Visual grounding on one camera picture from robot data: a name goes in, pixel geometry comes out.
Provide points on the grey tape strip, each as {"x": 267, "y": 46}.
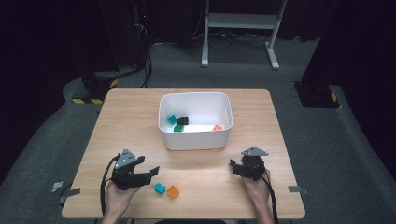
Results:
{"x": 71, "y": 193}
{"x": 297, "y": 188}

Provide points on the salmon pink toy brick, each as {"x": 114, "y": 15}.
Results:
{"x": 217, "y": 127}

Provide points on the black toy brick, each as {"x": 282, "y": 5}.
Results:
{"x": 183, "y": 120}

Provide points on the person's right hand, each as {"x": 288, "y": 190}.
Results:
{"x": 260, "y": 194}

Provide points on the person's left hand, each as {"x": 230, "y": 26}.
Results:
{"x": 116, "y": 200}

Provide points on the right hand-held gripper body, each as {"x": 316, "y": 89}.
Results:
{"x": 256, "y": 165}

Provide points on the white crumpled scrap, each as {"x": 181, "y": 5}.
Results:
{"x": 57, "y": 186}

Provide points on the black striped stand base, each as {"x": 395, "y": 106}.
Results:
{"x": 96, "y": 87}

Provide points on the light blue toy brick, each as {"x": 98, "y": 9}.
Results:
{"x": 159, "y": 188}

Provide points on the orange toy brick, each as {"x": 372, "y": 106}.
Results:
{"x": 172, "y": 192}

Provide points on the green toy brick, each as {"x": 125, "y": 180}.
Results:
{"x": 179, "y": 128}

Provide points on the teal toy brick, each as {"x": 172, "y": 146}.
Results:
{"x": 171, "y": 119}

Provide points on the dark equipment rack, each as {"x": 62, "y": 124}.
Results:
{"x": 140, "y": 28}

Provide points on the white metal stand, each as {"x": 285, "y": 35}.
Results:
{"x": 239, "y": 21}

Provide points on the white plastic bin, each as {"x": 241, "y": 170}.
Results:
{"x": 194, "y": 141}

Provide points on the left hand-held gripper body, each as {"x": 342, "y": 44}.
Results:
{"x": 124, "y": 174}

